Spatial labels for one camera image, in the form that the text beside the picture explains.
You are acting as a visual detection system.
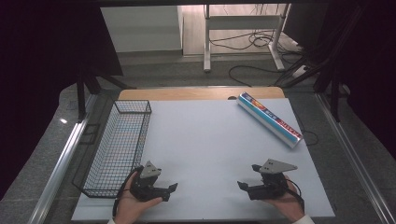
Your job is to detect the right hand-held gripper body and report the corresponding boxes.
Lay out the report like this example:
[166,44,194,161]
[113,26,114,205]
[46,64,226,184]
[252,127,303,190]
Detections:
[247,159,299,201]

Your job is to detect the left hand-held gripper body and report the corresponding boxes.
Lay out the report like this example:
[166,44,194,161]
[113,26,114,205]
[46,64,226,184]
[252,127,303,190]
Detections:
[129,161,171,203]

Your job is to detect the person's right hand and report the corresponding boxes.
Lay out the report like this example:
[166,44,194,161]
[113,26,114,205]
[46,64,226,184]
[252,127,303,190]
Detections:
[264,175,305,224]

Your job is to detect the person's left hand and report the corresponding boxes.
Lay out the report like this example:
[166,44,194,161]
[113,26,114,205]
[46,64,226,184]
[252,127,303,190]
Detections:
[114,172,163,224]

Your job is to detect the white sleeve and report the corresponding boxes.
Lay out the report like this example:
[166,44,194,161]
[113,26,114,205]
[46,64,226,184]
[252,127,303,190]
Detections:
[291,214,316,224]

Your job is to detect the long blue and white box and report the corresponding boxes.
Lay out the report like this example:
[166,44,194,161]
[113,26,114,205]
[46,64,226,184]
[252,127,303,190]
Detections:
[235,91,304,149]

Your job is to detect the white table mat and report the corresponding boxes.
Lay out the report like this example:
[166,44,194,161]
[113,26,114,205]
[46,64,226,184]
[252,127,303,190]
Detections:
[71,97,336,222]

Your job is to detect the wooden table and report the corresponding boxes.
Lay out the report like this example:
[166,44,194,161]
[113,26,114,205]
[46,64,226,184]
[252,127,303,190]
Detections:
[118,86,286,102]

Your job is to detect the white power strip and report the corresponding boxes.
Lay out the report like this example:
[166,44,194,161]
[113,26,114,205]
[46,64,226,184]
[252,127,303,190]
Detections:
[291,64,310,79]

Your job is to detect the black metal stand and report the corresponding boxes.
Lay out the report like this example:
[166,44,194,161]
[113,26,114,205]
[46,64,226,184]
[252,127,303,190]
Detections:
[76,63,137,123]
[312,66,351,123]

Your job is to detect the black curtain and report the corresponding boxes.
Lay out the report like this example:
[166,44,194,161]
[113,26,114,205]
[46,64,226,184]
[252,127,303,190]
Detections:
[0,0,124,201]
[284,0,396,161]

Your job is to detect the white cabinet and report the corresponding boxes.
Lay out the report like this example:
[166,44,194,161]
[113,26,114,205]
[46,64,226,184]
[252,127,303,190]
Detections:
[100,5,184,54]

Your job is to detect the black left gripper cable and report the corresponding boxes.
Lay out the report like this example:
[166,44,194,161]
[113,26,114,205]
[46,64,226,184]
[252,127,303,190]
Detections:
[112,166,145,217]

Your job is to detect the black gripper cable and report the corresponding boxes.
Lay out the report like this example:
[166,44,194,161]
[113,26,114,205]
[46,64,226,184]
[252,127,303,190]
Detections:
[112,166,145,217]
[285,178,305,214]

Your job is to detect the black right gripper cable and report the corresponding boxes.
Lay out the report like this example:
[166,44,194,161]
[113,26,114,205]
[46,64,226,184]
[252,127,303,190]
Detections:
[285,178,305,214]

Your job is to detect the black wire basket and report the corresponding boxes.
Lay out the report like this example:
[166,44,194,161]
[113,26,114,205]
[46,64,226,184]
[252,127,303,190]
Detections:
[72,99,153,199]

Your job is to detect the thin black table cable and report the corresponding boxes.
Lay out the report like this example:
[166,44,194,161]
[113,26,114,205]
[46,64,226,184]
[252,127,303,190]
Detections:
[293,108,319,147]

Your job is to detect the aluminium rail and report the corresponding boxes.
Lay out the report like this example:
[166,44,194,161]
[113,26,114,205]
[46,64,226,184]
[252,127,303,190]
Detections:
[315,92,396,224]
[27,93,98,224]

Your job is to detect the black floor cable loop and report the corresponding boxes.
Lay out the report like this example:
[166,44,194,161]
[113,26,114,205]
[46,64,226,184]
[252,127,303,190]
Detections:
[228,64,283,88]

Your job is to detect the black floor cables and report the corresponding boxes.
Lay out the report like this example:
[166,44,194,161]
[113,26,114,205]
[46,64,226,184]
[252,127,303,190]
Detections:
[208,29,302,55]

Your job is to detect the white desk frame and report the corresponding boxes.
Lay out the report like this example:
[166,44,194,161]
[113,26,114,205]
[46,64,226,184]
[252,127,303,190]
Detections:
[203,3,291,74]

